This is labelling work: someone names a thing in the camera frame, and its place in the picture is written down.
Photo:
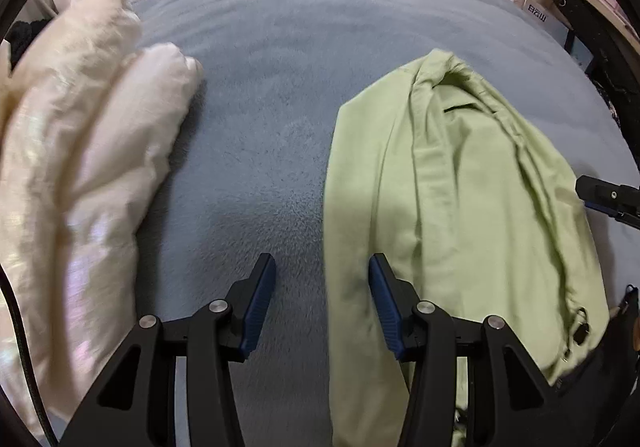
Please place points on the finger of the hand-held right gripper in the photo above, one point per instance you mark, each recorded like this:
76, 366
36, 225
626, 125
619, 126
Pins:
612, 192
627, 218

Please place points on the black cloth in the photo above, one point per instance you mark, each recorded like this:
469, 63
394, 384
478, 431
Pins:
27, 39

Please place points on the black bag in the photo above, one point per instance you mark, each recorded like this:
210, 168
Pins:
595, 32

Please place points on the white printed box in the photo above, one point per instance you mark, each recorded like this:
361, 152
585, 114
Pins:
537, 9

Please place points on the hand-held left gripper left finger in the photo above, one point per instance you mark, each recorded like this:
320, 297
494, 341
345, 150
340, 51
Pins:
257, 299

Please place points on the white puffer jacket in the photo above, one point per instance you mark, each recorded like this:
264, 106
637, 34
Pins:
75, 152

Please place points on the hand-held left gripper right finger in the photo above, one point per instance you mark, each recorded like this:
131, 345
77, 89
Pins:
384, 299

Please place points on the green black hooded jacket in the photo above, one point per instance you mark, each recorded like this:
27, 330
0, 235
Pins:
450, 207

